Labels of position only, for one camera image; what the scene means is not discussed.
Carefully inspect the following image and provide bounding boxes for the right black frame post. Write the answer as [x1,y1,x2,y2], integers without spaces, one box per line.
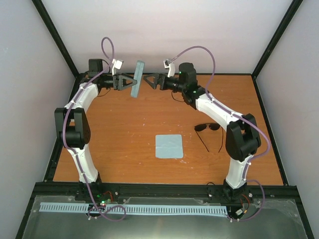
[251,0,303,80]

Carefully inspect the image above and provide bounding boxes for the light blue slotted cable duct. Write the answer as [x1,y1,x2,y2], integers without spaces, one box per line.
[39,202,228,217]

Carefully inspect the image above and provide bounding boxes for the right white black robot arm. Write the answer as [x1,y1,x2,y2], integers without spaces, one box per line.
[144,63,261,201]

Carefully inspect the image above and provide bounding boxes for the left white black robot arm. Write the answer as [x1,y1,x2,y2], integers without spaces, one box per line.
[54,59,145,201]

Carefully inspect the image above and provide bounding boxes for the clear acrylic cover plate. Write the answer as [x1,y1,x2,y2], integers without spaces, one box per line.
[23,196,307,239]

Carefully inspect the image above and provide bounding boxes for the light blue cleaning cloth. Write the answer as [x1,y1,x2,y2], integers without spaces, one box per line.
[155,134,183,159]

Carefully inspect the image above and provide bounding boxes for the left black frame post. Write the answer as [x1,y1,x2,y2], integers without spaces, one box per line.
[32,0,79,78]

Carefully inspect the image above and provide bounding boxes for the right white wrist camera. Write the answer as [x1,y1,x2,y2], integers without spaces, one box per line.
[163,59,175,77]

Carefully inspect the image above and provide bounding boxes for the black frame post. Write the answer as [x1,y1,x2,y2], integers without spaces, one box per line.
[251,0,303,80]
[32,0,79,78]

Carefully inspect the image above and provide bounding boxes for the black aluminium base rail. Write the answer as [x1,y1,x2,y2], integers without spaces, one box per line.
[31,182,299,203]

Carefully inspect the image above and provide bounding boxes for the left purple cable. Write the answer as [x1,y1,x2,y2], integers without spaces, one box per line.
[61,36,127,221]

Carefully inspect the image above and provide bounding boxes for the grey-green glasses case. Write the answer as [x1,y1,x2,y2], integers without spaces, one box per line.
[131,60,145,98]

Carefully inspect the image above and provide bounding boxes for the black aviator sunglasses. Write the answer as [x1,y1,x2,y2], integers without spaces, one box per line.
[194,123,224,153]

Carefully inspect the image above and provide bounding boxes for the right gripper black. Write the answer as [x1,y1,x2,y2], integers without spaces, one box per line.
[143,73,185,93]

